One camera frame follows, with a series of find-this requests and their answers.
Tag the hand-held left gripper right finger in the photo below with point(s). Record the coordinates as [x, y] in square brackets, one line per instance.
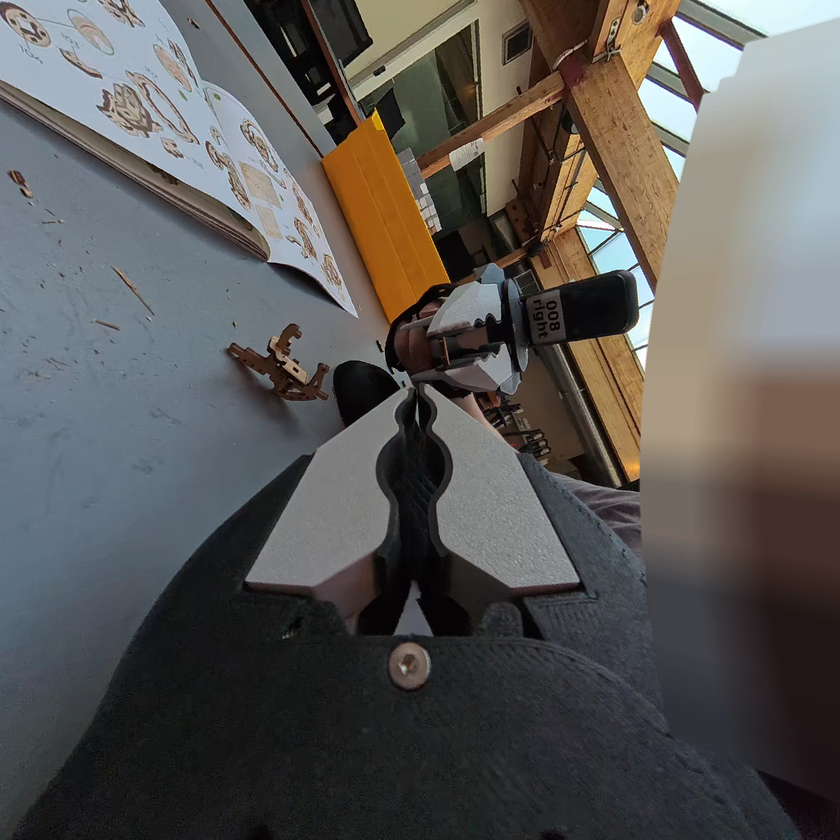
[499, 518]

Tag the small wooden model assembly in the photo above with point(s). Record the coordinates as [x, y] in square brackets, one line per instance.
[289, 374]

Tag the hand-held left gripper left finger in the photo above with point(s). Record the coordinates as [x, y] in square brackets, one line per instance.
[321, 512]

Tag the wooden beam frame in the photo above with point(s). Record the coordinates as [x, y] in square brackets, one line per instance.
[617, 131]

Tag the large window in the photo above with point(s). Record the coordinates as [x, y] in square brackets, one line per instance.
[709, 59]

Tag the person's right hand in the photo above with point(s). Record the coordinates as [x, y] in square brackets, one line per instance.
[420, 344]

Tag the white instruction booklet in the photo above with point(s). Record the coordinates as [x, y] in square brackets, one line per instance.
[39, 72]

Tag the black equipment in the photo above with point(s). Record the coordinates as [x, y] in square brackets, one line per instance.
[295, 52]

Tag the black mesh wrist rest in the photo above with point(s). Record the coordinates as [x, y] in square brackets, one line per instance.
[364, 394]

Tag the white paper sign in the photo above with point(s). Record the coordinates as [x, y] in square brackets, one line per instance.
[467, 156]

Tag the thin wooden stick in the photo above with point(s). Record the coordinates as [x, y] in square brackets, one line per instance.
[133, 291]

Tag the stack of white boxes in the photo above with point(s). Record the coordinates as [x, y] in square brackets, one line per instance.
[420, 190]

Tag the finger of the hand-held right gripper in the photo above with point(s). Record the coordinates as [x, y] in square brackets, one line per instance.
[476, 374]
[469, 305]

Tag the person's grey clothing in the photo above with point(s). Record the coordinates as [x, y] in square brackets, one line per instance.
[610, 512]

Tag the stack of plywood sheets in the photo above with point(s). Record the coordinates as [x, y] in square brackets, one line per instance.
[216, 218]

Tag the wall air vent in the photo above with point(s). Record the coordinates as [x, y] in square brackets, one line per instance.
[517, 43]

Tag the silver ventilation duct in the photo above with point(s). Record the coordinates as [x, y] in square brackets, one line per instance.
[584, 407]

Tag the yellow plastic bin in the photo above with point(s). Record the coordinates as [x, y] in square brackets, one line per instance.
[380, 216]

